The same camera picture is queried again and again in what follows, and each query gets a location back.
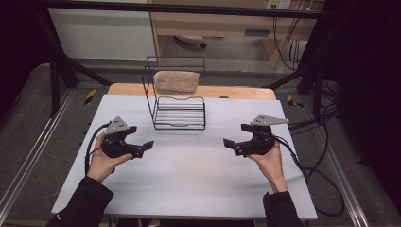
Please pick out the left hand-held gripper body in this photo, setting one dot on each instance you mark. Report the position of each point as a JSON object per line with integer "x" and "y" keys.
{"x": 115, "y": 145}

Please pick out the black metal frame bar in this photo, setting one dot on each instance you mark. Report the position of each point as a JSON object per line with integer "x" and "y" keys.
{"x": 189, "y": 8}

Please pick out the person's left hand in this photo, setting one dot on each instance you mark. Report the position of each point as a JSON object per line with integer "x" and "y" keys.
{"x": 101, "y": 164}

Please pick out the office chair base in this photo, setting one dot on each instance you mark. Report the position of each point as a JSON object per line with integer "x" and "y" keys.
{"x": 190, "y": 39}

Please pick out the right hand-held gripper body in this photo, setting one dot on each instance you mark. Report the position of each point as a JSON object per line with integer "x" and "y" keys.
{"x": 263, "y": 143}

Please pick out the person's right hand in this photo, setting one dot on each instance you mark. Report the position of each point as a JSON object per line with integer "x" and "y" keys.
{"x": 272, "y": 167}

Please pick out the white wall power outlet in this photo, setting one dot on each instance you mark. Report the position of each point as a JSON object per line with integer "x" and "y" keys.
{"x": 279, "y": 3}

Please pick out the white cabinet panel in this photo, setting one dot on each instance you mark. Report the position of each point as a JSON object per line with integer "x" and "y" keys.
{"x": 101, "y": 34}

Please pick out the aluminium floor rail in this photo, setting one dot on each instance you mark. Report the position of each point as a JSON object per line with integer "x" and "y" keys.
{"x": 346, "y": 192}
{"x": 34, "y": 148}

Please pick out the black metal stand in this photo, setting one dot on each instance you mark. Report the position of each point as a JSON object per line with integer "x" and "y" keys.
{"x": 55, "y": 85}
{"x": 317, "y": 94}

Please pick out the wooden table board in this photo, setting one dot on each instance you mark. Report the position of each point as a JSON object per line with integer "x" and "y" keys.
{"x": 239, "y": 93}

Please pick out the yellow black striped tape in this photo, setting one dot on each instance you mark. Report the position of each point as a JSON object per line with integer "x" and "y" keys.
{"x": 90, "y": 97}
{"x": 294, "y": 101}

